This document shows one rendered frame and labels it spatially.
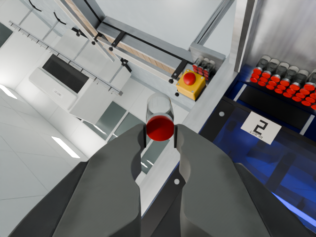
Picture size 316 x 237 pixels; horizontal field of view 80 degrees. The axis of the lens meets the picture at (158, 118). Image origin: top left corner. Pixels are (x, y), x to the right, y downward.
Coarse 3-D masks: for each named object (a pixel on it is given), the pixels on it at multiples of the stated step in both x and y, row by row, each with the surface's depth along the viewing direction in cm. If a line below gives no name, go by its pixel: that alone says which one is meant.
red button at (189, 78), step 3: (189, 72) 60; (186, 75) 60; (189, 75) 60; (192, 75) 59; (195, 75) 60; (183, 78) 60; (186, 78) 60; (189, 78) 59; (192, 78) 59; (195, 78) 60; (186, 81) 60; (189, 81) 59; (192, 81) 59; (195, 81) 61; (186, 84) 61; (189, 84) 60; (192, 84) 61
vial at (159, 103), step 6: (150, 96) 17; (156, 96) 16; (162, 96) 16; (168, 96) 17; (150, 102) 15; (156, 102) 15; (162, 102) 15; (168, 102) 16; (150, 108) 14; (156, 108) 14; (162, 108) 14; (168, 108) 14; (150, 114) 14; (156, 114) 13; (162, 114) 13; (168, 114) 14
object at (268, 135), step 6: (252, 114) 55; (246, 120) 54; (252, 120) 54; (258, 120) 54; (264, 120) 53; (246, 126) 54; (252, 126) 54; (270, 126) 52; (276, 126) 52; (252, 132) 53; (264, 132) 52; (270, 132) 52; (276, 132) 52; (264, 138) 52; (270, 138) 52
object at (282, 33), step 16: (256, 0) 33; (272, 0) 35; (288, 0) 33; (304, 0) 32; (256, 16) 38; (272, 16) 38; (288, 16) 36; (304, 16) 34; (256, 32) 44; (272, 32) 41; (288, 32) 39; (304, 32) 36; (256, 48) 48; (272, 48) 45; (288, 48) 42; (304, 48) 40; (240, 64) 52; (256, 64) 53; (304, 64) 43
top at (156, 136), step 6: (150, 120) 13; (156, 120) 13; (162, 120) 13; (168, 120) 13; (150, 126) 13; (156, 126) 13; (162, 126) 13; (168, 126) 13; (150, 132) 13; (156, 132) 13; (162, 132) 13; (168, 132) 13; (150, 138) 14; (156, 138) 14; (162, 138) 14; (168, 138) 14
